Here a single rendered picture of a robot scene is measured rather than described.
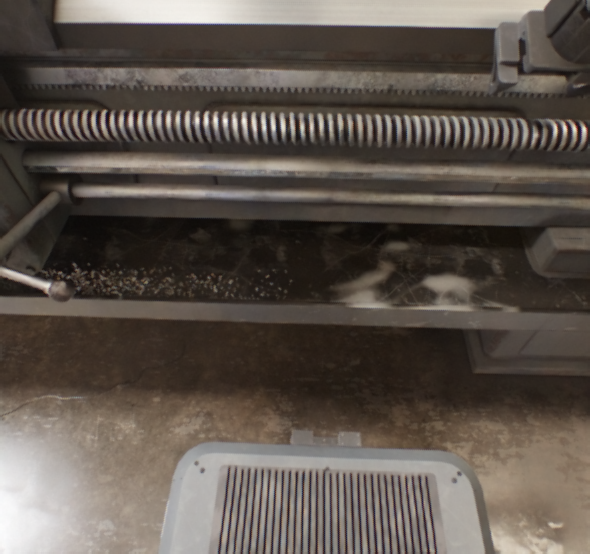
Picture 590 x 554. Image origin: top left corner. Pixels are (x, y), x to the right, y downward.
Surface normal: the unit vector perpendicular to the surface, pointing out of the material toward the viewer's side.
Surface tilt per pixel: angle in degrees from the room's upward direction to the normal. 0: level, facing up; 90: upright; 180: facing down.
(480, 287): 0
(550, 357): 90
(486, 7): 36
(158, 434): 0
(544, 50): 30
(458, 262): 0
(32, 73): 90
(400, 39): 90
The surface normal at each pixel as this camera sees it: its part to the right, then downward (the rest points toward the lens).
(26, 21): -0.04, 0.77
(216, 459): 0.00, -0.63
